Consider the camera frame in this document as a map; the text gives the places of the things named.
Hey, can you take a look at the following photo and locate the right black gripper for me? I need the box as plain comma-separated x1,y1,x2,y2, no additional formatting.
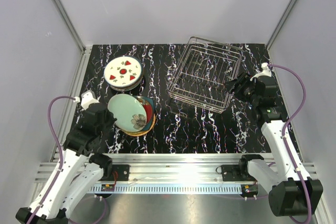
223,71,260,106

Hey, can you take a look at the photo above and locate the mint green flower plate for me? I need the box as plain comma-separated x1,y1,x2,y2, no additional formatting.
108,94,147,133

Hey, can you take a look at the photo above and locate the red floral plate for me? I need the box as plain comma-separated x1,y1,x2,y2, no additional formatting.
138,97,154,124

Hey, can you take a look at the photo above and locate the teal square plate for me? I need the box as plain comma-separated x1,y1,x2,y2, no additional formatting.
121,96,155,135

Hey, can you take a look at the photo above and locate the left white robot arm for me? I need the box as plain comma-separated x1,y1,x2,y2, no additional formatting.
15,99,115,223

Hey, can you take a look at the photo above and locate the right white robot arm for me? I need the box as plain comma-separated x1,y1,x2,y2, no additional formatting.
228,73,323,218

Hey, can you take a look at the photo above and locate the yellow woven pattern plate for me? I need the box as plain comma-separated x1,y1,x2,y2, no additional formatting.
122,114,156,137

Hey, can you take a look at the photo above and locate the white watermelon pattern plate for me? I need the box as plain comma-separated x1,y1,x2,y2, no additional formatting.
103,55,144,88

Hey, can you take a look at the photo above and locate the left small circuit board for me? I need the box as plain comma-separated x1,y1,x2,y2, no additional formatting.
101,184,115,191

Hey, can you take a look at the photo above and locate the small circuit board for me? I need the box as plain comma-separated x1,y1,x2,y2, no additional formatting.
241,184,259,195
101,184,115,191

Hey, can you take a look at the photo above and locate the right small circuit board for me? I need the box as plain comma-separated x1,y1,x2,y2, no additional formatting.
241,184,259,195

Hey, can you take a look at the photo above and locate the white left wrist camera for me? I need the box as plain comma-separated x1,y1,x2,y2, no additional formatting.
73,90,99,110

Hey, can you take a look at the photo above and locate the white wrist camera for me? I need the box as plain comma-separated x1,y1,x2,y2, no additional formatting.
250,62,272,81
73,90,99,110

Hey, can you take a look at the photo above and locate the metal wire dish rack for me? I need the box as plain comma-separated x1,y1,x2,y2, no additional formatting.
167,36,243,113

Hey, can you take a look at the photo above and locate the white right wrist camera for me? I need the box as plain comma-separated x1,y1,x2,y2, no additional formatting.
250,62,272,81

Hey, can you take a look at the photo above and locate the left aluminium frame post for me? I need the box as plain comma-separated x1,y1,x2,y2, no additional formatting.
38,0,92,63

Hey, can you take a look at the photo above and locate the aluminium frame post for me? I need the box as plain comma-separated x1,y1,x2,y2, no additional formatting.
266,0,299,51
38,0,92,63

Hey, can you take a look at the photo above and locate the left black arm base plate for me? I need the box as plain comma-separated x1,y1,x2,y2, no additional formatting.
110,164,130,182

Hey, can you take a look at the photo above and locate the aluminium mounting rail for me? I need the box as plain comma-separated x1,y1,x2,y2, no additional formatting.
35,153,320,183

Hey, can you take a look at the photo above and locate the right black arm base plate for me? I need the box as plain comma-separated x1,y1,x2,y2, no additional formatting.
220,165,243,182

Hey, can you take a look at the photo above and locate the white slotted cable duct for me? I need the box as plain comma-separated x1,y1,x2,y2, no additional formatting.
88,183,242,195

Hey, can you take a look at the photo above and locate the right aluminium frame post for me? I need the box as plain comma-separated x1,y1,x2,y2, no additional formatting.
266,0,299,51

